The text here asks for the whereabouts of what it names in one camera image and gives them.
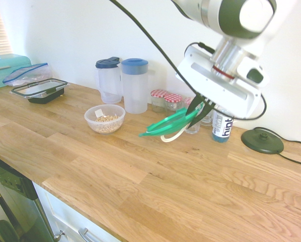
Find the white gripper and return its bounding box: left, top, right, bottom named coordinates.
left=175, top=46, right=263, bottom=127

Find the green round container lid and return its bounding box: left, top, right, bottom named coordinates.
left=138, top=102, right=206, bottom=138

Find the white rubber seal ring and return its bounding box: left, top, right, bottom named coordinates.
left=160, top=127, right=185, bottom=143

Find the clear pitcher light blue lid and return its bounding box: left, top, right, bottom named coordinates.
left=120, top=58, right=156, bottom=114

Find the clear pitcher dark blue lid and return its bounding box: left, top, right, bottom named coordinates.
left=95, top=56, right=123, bottom=104

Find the rectangular container black clip lid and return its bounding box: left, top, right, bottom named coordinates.
left=11, top=78, right=68, bottom=104

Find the tall smooth drinking glass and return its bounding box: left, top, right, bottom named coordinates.
left=200, top=110, right=214, bottom=127

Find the faceted drinking glass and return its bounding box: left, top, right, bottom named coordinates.
left=184, top=108, right=201, bottom=135

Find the hint water bottle blue drink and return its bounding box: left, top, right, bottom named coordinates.
left=211, top=107, right=235, bottom=144

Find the black kettle base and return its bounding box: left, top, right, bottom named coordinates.
left=241, top=127, right=284, bottom=154

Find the clear plastic bowl with cereal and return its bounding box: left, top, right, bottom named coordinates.
left=84, top=104, right=126, bottom=135

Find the clear zip bag blue seal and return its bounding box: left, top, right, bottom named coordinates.
left=2, top=63, right=52, bottom=88

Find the stainless steel dishwasher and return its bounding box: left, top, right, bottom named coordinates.
left=0, top=152, right=55, bottom=242

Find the dark green chair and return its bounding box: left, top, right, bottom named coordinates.
left=0, top=219, right=21, bottom=242

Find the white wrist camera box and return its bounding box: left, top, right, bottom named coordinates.
left=237, top=56, right=270, bottom=89

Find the black kettle power cord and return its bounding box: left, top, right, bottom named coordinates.
left=251, top=127, right=301, bottom=167

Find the metal drawer bar handle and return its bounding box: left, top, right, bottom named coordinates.
left=78, top=227, right=102, bottom=242

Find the white drawer with handle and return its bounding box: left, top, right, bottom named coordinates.
left=33, top=181, right=123, bottom=242

